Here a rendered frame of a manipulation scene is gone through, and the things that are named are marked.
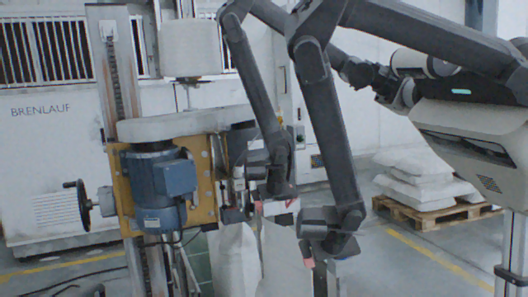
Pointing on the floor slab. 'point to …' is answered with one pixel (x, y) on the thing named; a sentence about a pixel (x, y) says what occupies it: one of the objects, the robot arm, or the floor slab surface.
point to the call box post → (341, 286)
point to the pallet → (423, 219)
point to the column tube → (127, 74)
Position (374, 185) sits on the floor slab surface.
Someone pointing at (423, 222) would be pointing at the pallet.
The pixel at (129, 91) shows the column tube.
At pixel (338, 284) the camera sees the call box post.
